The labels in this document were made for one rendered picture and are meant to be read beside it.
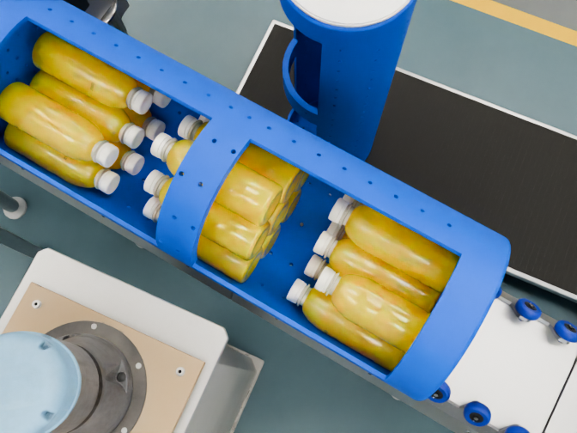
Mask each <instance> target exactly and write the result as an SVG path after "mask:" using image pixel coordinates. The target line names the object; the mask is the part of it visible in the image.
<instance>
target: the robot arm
mask: <svg viewBox="0 0 577 433"><path fill-rule="evenodd" d="M132 391H133V379H132V373H131V367H130V365H129V363H128V361H127V359H126V357H125V355H124V354H123V353H122V351H121V350H120V349H119V348H118V347H117V346H116V345H114V344H113V343H112V342H110V341H108V340H106V339H104V338H101V337H98V336H95V335H92V334H86V333H74V334H69V335H65V336H63V337H60V338H53V337H50V336H48V335H45V334H43V333H39V332H28V331H19V332H7V333H3V334H0V433H110V432H112V431H113V430H114V429H115V428H116V427H117V426H118V424H119V423H120V422H121V420H122V419H123V417H124V416H125V414H126V412H127V410H128V408H129V405H130V402H131V396H132Z"/></svg>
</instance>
